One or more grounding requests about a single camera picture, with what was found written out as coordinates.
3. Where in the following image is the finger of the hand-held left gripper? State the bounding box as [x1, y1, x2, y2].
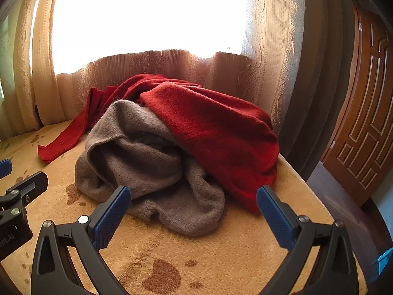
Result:
[0, 159, 13, 179]
[0, 171, 49, 220]

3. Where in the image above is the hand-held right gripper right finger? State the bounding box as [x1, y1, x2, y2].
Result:
[256, 186, 359, 295]

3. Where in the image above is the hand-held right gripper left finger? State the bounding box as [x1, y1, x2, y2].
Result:
[31, 186, 132, 295]

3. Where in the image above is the taupe knit sweater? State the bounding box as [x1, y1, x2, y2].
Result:
[74, 100, 228, 237]

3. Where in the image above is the red knit sweater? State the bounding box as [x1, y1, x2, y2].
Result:
[37, 74, 280, 216]

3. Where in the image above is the yellow paw print blanket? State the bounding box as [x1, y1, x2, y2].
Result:
[0, 118, 369, 295]

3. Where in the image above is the cream patterned curtain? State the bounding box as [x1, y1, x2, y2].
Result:
[31, 0, 308, 136]
[0, 0, 42, 139]

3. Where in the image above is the blue plastic box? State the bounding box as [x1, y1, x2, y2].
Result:
[370, 249, 393, 283]

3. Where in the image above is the carved wooden door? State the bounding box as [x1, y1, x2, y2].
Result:
[321, 4, 393, 209]

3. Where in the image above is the dark grey curtain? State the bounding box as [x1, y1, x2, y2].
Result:
[278, 0, 357, 182]

